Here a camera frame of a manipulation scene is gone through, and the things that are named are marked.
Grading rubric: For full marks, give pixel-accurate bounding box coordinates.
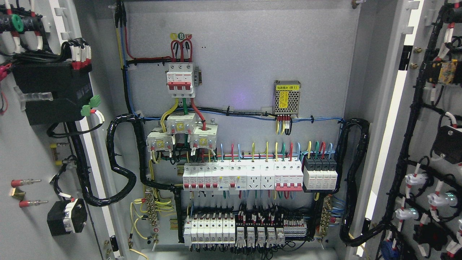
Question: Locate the brass ground terminal bar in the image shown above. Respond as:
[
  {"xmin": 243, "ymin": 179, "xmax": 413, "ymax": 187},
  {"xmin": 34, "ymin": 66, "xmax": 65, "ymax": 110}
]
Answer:
[{"xmin": 318, "ymin": 194, "xmax": 333, "ymax": 238}]

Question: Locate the yellow terminal post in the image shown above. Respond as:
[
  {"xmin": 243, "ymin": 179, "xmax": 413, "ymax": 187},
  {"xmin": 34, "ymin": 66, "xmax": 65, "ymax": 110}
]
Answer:
[{"xmin": 49, "ymin": 143, "xmax": 73, "ymax": 166}]

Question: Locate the white current transformer group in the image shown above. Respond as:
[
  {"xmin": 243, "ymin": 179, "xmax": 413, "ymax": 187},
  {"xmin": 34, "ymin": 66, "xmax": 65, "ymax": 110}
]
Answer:
[{"xmin": 146, "ymin": 112, "xmax": 218, "ymax": 155}]

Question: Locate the lower relay terminal row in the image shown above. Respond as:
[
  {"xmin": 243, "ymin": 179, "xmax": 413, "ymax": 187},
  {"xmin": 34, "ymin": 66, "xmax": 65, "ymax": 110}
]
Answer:
[{"xmin": 235, "ymin": 204, "xmax": 308, "ymax": 253}]

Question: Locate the metal mesh power supply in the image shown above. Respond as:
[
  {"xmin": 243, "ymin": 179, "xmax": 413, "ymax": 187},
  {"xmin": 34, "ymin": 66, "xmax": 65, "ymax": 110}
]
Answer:
[{"xmin": 273, "ymin": 80, "xmax": 301, "ymax": 116}]

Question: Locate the grey cabinet door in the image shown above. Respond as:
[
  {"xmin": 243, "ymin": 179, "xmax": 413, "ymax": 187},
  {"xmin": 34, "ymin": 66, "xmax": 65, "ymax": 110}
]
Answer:
[
  {"xmin": 340, "ymin": 0, "xmax": 461, "ymax": 260},
  {"xmin": 0, "ymin": 0, "xmax": 122, "ymax": 260}
]

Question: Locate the black left cable loom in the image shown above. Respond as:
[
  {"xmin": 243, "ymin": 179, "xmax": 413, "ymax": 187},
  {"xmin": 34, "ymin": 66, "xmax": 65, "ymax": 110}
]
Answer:
[{"xmin": 74, "ymin": 114, "xmax": 184, "ymax": 243}]

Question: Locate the black right cable loom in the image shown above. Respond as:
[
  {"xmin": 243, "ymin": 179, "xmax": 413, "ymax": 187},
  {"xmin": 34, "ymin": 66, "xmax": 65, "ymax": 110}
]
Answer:
[{"xmin": 337, "ymin": 118, "xmax": 371, "ymax": 248}]

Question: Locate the white lower breaker row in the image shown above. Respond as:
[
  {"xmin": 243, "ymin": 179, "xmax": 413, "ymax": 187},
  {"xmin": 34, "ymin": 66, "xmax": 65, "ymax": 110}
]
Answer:
[{"xmin": 183, "ymin": 211, "xmax": 236, "ymax": 247}]

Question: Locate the black digital power meter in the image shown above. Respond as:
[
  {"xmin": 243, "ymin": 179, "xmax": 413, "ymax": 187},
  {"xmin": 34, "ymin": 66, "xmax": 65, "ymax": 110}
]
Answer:
[{"xmin": 12, "ymin": 61, "xmax": 93, "ymax": 125}]

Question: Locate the red white main breaker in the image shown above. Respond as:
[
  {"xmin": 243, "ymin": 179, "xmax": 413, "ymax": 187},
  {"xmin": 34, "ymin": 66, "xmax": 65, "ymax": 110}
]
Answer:
[{"xmin": 166, "ymin": 62, "xmax": 202, "ymax": 98}]

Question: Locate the white rotary selector switch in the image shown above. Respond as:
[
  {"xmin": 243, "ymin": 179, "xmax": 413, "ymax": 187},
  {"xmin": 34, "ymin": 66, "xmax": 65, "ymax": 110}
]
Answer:
[{"xmin": 47, "ymin": 199, "xmax": 87, "ymax": 236}]

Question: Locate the white socket breaker row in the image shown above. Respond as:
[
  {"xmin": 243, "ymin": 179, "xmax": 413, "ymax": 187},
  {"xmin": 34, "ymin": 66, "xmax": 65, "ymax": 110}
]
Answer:
[{"xmin": 183, "ymin": 159, "xmax": 303, "ymax": 195}]

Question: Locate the red terminal post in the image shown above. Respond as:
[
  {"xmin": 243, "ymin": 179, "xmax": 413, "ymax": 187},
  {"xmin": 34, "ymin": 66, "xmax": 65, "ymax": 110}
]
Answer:
[{"xmin": 10, "ymin": 179, "xmax": 48, "ymax": 208}]

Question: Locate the black cable loom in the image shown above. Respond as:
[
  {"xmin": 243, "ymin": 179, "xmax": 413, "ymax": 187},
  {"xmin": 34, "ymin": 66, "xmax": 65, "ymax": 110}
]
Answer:
[
  {"xmin": 337, "ymin": 118, "xmax": 371, "ymax": 248},
  {"xmin": 74, "ymin": 114, "xmax": 184, "ymax": 243}
]

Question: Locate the black white surge protector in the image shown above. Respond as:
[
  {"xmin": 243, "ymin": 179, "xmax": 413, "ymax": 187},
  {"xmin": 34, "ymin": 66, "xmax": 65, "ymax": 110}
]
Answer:
[{"xmin": 302, "ymin": 156, "xmax": 338, "ymax": 194}]

